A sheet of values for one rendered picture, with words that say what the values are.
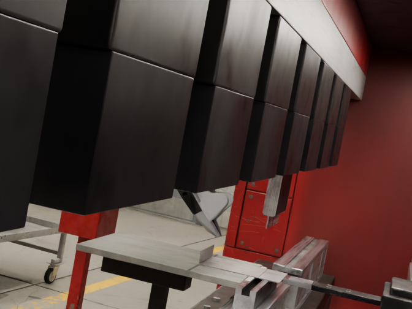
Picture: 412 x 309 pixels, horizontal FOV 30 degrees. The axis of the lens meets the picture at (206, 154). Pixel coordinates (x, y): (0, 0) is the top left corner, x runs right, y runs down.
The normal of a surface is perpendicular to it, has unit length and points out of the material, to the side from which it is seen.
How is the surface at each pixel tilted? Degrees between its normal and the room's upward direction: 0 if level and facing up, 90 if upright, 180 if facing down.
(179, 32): 90
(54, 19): 90
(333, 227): 90
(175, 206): 90
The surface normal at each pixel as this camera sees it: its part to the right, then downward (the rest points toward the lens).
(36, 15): 0.95, 0.18
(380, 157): -0.25, 0.00
